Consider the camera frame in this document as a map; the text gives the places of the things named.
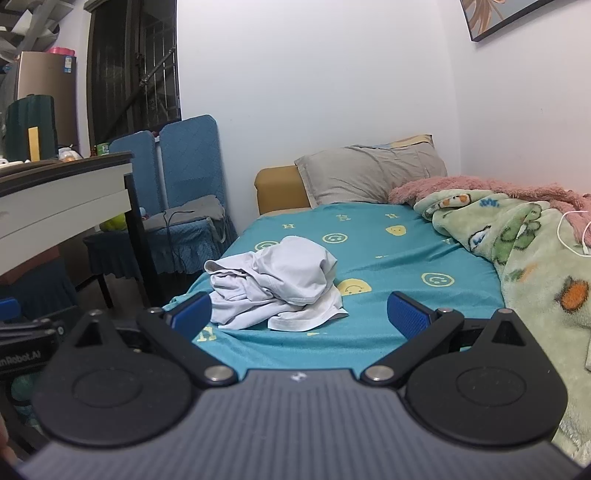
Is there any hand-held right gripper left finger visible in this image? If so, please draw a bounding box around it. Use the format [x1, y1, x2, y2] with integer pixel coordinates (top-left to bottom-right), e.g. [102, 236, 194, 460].
[69, 292, 239, 387]

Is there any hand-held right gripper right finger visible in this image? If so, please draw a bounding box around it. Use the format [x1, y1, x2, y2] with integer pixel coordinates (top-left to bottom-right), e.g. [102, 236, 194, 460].
[360, 291, 532, 387]

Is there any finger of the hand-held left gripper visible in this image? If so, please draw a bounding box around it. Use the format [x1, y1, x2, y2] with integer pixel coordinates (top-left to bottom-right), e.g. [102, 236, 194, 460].
[0, 298, 66, 343]

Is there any white garment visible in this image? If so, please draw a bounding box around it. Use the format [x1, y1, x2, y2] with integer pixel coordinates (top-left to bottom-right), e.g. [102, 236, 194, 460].
[204, 235, 350, 332]

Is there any teal smiley print bed sheet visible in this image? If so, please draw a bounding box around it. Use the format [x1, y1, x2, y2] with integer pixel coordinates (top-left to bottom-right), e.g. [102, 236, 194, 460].
[161, 203, 509, 370]

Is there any grey cloth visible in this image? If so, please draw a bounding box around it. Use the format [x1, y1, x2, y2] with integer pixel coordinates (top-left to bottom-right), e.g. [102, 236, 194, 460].
[143, 194, 228, 232]

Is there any white table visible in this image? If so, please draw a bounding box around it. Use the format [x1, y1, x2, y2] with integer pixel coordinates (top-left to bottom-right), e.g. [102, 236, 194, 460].
[0, 151, 163, 309]

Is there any green plush ball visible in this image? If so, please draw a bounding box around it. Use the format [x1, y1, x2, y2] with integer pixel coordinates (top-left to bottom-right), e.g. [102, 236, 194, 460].
[99, 213, 128, 233]

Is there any green cartoon print blanket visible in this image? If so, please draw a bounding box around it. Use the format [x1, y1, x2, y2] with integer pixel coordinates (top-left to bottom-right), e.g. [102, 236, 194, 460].
[413, 189, 591, 462]

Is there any pink fluffy blanket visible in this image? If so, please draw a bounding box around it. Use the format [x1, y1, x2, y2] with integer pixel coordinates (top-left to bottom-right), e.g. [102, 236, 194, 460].
[388, 175, 591, 245]

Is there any grey pillow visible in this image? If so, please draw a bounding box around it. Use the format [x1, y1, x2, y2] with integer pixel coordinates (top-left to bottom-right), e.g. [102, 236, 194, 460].
[294, 141, 448, 207]

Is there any mustard yellow headboard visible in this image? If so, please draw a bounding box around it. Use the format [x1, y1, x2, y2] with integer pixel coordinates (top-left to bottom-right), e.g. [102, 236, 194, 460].
[254, 165, 311, 216]

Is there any tall blue covered chair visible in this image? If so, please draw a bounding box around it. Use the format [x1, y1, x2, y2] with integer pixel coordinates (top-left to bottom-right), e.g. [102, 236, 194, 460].
[143, 114, 239, 278]

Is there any short blue covered chair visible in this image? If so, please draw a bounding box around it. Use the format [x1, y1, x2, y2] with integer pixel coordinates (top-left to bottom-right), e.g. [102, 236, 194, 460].
[83, 130, 163, 308]

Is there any yellow pillow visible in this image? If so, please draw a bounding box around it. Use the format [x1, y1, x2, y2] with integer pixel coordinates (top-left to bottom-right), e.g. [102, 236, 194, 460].
[374, 134, 435, 151]

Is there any dark green suitcase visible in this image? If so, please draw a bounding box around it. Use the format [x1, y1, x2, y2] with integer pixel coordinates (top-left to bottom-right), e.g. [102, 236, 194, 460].
[4, 95, 59, 162]

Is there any dark window with metal grille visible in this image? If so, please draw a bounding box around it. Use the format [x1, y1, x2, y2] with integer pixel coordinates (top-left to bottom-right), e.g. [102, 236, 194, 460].
[87, 0, 182, 148]

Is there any black cable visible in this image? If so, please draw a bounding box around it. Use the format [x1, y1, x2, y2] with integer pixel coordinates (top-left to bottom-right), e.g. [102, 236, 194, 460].
[163, 209, 198, 274]

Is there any white cable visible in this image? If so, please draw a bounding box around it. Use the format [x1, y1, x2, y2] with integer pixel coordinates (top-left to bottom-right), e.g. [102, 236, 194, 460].
[556, 210, 591, 256]

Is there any framed wall picture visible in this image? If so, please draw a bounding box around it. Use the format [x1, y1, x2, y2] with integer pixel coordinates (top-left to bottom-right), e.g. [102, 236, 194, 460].
[459, 0, 561, 43]

